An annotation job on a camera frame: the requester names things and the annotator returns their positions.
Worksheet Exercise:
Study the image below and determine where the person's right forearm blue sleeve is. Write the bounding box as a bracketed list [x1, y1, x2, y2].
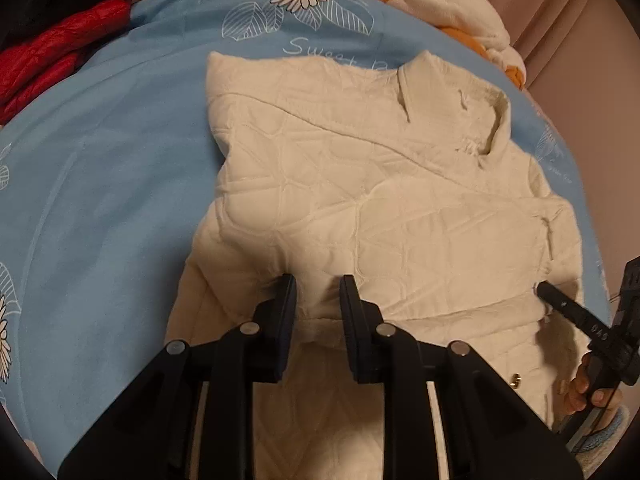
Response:
[565, 405, 631, 456]

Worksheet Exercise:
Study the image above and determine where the pink curtain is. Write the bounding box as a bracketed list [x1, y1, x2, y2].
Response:
[450, 0, 640, 211]

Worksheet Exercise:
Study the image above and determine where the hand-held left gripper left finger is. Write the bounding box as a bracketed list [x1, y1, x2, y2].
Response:
[57, 274, 298, 480]

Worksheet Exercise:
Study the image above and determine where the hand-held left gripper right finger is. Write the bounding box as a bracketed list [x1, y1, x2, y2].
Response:
[339, 274, 585, 480]

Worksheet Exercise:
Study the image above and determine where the blue floral duvet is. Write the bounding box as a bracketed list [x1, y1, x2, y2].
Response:
[0, 0, 608, 461]

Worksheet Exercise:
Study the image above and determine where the red puffer jacket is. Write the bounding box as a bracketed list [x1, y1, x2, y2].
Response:
[0, 0, 132, 123]

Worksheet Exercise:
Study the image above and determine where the cream quilted jacket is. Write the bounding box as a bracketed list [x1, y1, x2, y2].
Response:
[165, 50, 583, 480]

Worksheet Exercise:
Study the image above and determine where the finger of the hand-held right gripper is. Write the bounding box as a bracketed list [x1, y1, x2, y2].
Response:
[537, 280, 609, 349]

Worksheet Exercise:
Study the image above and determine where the person's right hand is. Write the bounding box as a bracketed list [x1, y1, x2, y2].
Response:
[565, 360, 623, 418]

